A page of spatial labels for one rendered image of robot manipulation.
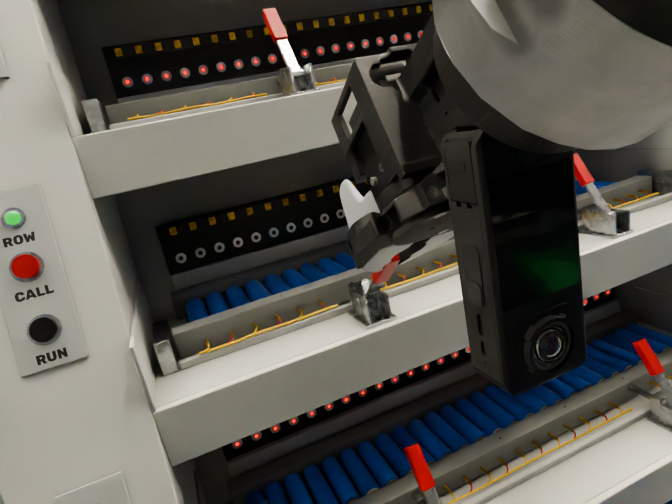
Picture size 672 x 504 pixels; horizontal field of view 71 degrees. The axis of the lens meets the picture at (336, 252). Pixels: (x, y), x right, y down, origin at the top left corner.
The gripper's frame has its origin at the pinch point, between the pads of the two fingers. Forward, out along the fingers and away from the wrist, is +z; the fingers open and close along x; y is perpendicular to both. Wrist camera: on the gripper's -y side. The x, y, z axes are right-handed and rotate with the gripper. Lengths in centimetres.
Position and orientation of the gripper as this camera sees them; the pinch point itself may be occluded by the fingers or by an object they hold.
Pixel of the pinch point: (385, 263)
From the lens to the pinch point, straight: 34.3
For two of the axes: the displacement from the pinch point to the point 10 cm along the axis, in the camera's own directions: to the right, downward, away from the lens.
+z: -2.2, 3.0, 9.3
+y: -3.5, -9.1, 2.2
